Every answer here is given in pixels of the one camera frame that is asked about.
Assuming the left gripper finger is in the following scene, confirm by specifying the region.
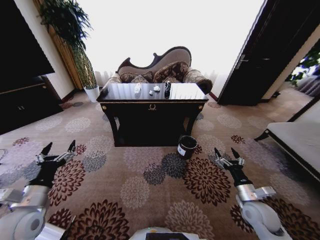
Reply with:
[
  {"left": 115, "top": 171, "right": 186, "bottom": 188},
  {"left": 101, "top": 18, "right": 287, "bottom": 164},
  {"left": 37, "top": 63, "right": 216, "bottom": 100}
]
[
  {"left": 53, "top": 139, "right": 77, "bottom": 164},
  {"left": 35, "top": 142, "right": 54, "bottom": 165}
]

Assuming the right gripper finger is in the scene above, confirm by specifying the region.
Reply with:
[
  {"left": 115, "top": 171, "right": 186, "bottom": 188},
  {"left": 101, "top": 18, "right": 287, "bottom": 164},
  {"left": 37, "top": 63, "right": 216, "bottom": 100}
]
[
  {"left": 213, "top": 147, "right": 234, "bottom": 171},
  {"left": 230, "top": 147, "right": 245, "bottom": 168}
]

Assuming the black round trash bin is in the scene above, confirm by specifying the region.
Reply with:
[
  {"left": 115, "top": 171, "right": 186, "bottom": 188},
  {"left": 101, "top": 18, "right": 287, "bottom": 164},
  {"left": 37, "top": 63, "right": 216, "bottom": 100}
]
[{"left": 176, "top": 134, "right": 199, "bottom": 160}]

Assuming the dark wooden television cabinet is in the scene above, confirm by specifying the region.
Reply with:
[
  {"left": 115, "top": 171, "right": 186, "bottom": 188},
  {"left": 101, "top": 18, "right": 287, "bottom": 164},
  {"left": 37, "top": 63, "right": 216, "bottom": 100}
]
[{"left": 0, "top": 74, "right": 65, "bottom": 136}]

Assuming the white plant pot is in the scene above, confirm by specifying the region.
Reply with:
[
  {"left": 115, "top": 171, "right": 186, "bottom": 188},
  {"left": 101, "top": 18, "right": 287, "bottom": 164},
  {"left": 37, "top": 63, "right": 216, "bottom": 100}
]
[{"left": 82, "top": 84, "right": 101, "bottom": 104}]

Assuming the white cushioned bench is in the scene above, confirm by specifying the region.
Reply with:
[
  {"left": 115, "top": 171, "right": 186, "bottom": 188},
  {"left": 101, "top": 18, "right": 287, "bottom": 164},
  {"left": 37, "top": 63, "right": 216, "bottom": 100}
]
[{"left": 254, "top": 99, "right": 320, "bottom": 181}]

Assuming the dark wooden console table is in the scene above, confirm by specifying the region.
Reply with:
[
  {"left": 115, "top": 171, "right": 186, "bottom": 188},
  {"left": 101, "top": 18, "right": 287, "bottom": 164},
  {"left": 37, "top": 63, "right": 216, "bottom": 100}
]
[{"left": 96, "top": 81, "right": 210, "bottom": 148}]

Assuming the white robot front shell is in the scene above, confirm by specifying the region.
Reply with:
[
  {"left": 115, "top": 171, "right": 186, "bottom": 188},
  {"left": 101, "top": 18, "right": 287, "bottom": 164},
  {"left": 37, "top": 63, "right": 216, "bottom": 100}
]
[{"left": 128, "top": 226, "right": 194, "bottom": 240}]

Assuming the large brown patterned cushion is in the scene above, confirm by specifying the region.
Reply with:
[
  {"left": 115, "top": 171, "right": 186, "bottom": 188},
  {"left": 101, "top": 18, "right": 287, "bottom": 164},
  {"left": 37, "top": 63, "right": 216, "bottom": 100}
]
[{"left": 152, "top": 62, "right": 187, "bottom": 84}]

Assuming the small brown patterned cushion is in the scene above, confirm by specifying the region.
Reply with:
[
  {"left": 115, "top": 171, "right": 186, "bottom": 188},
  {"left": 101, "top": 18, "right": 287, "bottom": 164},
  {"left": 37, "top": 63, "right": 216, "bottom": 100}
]
[{"left": 129, "top": 70, "right": 154, "bottom": 84}]

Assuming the black television screen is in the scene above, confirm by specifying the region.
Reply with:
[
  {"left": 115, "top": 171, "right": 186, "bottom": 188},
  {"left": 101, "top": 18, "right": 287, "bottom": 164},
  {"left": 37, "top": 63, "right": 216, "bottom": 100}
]
[{"left": 0, "top": 0, "right": 56, "bottom": 95}]

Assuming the dark wooden door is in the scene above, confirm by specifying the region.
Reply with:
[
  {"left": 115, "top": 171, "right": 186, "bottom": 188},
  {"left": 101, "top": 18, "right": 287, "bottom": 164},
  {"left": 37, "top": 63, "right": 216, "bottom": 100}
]
[{"left": 216, "top": 0, "right": 320, "bottom": 106}]

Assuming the ornate beige chaise sofa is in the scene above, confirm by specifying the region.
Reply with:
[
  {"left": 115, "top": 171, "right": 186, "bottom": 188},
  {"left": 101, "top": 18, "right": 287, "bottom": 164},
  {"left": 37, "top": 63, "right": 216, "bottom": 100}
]
[{"left": 107, "top": 45, "right": 214, "bottom": 96}]

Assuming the green leafy plant in doorway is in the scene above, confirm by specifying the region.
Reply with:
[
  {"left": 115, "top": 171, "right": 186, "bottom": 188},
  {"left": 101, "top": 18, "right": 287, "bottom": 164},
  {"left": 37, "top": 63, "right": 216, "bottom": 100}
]
[{"left": 284, "top": 46, "right": 320, "bottom": 86}]

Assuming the tall green potted plant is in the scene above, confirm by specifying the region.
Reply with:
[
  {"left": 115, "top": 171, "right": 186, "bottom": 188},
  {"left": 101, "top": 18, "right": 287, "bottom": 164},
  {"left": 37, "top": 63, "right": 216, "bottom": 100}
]
[{"left": 36, "top": 0, "right": 99, "bottom": 90}]

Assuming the silver door handle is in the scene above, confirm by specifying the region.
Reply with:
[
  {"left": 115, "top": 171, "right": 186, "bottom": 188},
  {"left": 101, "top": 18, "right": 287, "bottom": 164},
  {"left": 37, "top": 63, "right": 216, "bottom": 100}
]
[{"left": 238, "top": 53, "right": 250, "bottom": 69}]

